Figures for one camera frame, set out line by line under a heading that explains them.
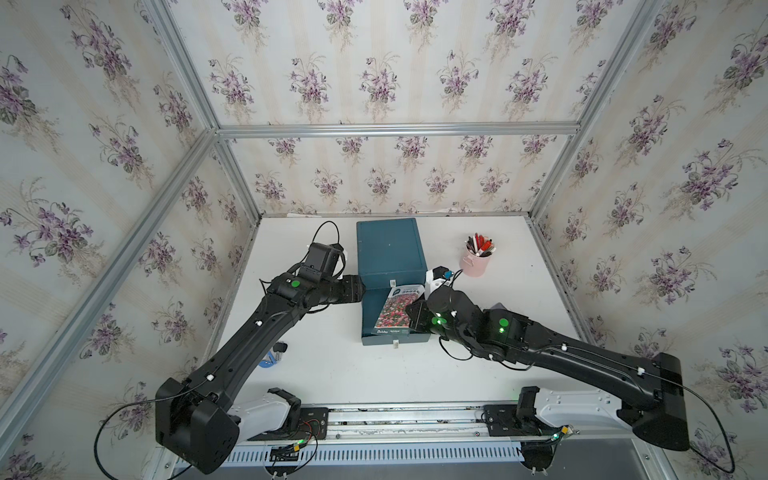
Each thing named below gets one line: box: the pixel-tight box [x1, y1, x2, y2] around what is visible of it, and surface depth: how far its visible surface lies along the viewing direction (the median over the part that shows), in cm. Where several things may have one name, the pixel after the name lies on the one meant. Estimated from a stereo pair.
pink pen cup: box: [459, 247, 492, 278], surface depth 98 cm
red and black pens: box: [464, 232, 496, 257], surface depth 100 cm
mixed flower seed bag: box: [370, 285, 426, 335], surface depth 74 cm
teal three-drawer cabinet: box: [356, 218, 432, 346], surface depth 82 cm
